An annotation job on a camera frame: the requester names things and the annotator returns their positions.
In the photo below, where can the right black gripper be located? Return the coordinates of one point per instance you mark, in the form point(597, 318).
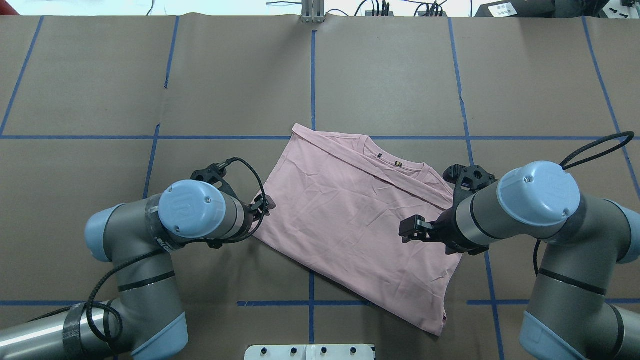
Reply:
point(446, 225)

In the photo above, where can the pink Snoopy t-shirt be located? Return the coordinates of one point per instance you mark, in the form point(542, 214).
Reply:
point(339, 200)

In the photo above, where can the black box with label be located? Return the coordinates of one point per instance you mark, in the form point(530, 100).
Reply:
point(500, 9)

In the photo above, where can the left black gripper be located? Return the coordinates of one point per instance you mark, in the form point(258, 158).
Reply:
point(248, 223)

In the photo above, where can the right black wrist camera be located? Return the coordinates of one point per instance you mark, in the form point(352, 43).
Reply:
point(472, 178)

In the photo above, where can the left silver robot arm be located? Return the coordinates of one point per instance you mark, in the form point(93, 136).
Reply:
point(136, 308)

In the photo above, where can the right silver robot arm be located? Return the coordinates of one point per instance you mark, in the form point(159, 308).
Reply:
point(567, 317)

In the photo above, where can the aluminium frame post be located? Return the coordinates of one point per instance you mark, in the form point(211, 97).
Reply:
point(313, 11)

